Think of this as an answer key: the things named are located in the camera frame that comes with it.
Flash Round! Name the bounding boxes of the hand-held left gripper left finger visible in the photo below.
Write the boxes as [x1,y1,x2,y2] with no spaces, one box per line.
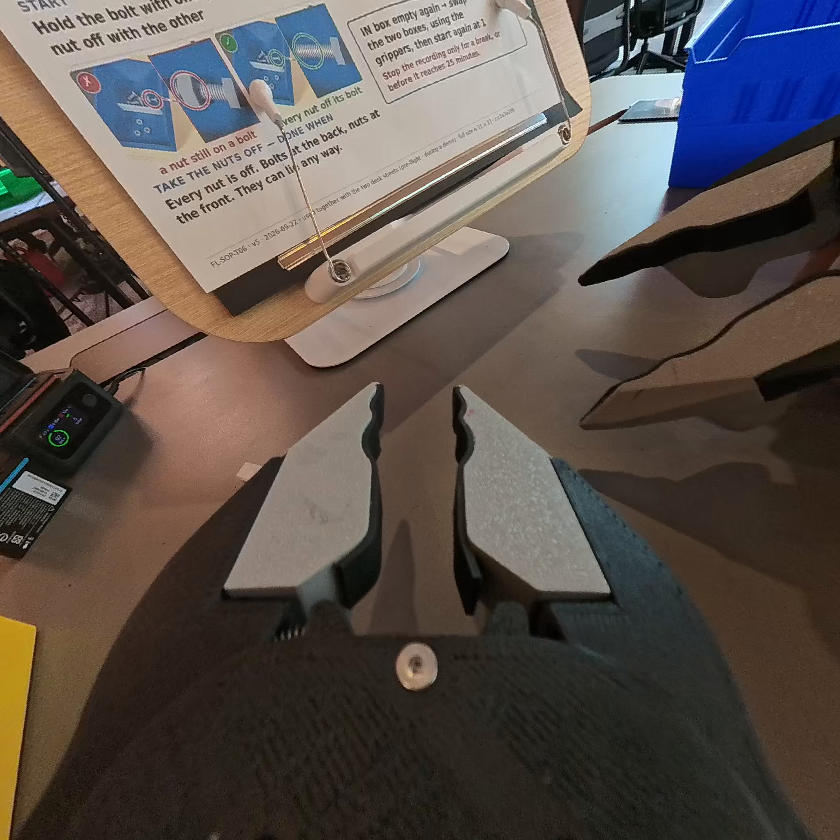
[222,382,387,621]

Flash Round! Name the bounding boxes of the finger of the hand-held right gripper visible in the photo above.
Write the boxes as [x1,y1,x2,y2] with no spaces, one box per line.
[579,283,840,432]
[577,121,840,294]

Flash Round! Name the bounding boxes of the black cable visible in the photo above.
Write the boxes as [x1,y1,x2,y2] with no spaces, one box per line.
[97,365,147,403]

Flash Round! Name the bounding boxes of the black flat pad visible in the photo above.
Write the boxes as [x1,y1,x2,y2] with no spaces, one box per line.
[619,97,683,124]

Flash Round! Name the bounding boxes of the black office chair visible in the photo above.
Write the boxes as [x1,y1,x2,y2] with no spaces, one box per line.
[583,0,691,77]

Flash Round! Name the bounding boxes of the printed instruction sheet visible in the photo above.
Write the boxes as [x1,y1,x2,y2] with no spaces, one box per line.
[0,0,585,294]

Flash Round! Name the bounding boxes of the black labelled box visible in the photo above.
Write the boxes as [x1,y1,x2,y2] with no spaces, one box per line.
[0,451,75,560]

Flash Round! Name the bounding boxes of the green plastic item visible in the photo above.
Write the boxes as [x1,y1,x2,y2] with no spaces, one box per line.
[0,166,42,206]

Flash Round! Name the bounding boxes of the blue plastic bin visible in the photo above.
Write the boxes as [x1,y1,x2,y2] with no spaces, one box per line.
[668,0,840,189]

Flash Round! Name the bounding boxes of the black charger with display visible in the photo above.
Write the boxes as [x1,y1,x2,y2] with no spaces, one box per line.
[31,369,125,479]

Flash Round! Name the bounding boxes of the instruction sheet on wooden stand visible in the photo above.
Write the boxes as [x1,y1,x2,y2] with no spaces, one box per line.
[0,0,593,370]

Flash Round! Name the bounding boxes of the yellow sheet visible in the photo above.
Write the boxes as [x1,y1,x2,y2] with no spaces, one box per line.
[0,616,38,840]

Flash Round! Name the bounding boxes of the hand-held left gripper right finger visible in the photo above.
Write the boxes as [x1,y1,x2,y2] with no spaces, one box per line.
[451,385,614,616]

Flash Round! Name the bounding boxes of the black metal rack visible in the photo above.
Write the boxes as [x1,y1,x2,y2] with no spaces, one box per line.
[0,117,153,343]

